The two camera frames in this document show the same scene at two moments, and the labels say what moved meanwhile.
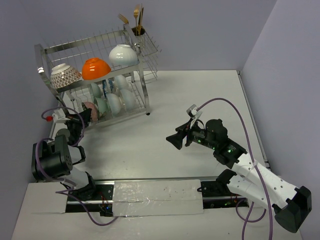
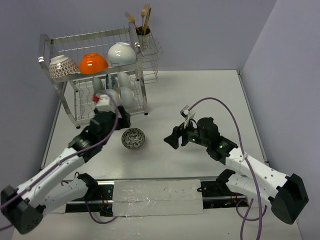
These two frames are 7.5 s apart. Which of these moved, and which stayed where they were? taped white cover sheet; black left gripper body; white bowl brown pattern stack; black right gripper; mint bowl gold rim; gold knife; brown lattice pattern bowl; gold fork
Moved: gold knife; gold fork; black left gripper body; brown lattice pattern bowl; mint bowl gold rim
Stayed: taped white cover sheet; white bowl brown pattern stack; black right gripper
